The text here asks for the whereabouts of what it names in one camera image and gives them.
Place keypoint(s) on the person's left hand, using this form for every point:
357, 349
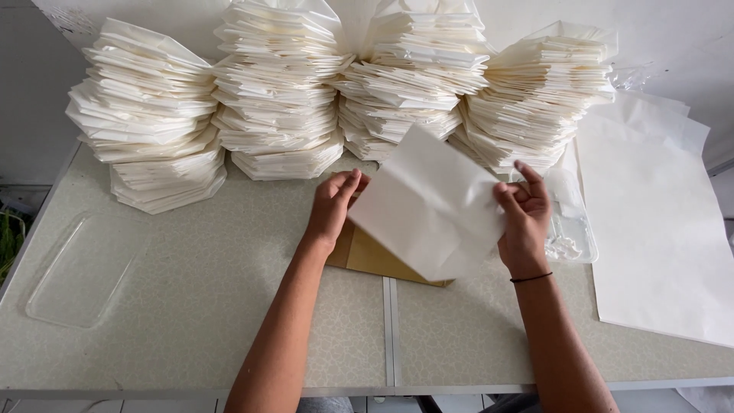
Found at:
330, 212

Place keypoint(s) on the person's right hand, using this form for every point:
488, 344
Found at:
525, 226

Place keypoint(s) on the person's left fingers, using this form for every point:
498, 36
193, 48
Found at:
347, 183

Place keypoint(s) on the white paper sheet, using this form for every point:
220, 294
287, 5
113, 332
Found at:
430, 201

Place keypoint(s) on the brown cardboard template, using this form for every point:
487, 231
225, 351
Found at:
367, 255

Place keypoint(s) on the stack of folded white paper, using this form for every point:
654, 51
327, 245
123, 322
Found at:
278, 92
413, 74
146, 114
536, 103

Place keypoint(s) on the black wrist band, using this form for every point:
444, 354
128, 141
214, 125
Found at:
530, 279

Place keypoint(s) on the grey shorts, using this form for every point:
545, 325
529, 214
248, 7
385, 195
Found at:
321, 406

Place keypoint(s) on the white glue paste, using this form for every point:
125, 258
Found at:
563, 248

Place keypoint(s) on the clear plastic glue tray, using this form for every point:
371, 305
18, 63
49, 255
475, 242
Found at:
573, 221

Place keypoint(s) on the clear plastic lid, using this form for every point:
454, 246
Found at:
86, 269

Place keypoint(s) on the crumpled clear plastic wrap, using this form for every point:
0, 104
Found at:
628, 75

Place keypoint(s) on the pile of large white sheets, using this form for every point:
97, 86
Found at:
653, 229

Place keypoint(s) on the green plant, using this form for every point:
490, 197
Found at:
8, 244

